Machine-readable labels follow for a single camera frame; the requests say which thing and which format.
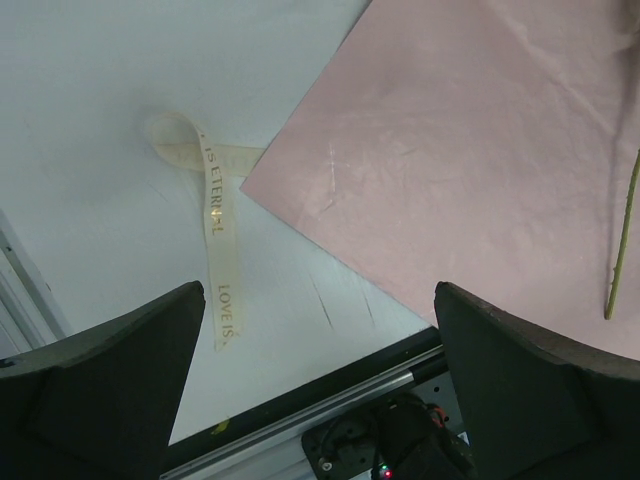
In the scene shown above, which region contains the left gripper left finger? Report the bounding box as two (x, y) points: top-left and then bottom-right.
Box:
(1, 281), (204, 479)

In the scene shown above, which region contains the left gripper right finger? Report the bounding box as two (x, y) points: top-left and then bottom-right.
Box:
(434, 282), (639, 479)

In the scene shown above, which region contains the purple wrapping paper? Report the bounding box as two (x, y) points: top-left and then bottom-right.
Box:
(242, 1), (639, 358)

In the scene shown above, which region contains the cream printed ribbon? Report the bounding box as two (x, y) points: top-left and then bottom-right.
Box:
(147, 112), (264, 351)

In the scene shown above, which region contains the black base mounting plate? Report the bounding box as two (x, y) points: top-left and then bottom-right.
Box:
(194, 327), (466, 479)

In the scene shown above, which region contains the left aluminium frame post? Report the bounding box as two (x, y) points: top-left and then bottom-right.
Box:
(0, 215), (72, 358)

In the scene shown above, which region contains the aluminium extrusion rail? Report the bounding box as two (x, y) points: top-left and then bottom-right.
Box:
(161, 339), (446, 479)

